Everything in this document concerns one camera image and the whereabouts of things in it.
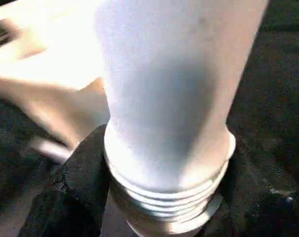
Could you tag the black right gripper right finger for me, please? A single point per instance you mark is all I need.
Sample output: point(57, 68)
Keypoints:
point(263, 202)

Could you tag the white plastic table top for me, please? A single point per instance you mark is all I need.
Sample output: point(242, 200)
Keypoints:
point(40, 49)

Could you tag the black mat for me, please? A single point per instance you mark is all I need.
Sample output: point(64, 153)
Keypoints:
point(275, 86)

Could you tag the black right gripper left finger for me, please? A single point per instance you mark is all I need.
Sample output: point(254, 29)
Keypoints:
point(72, 192)

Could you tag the white plastic table leg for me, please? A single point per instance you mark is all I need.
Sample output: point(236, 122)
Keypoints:
point(169, 86)

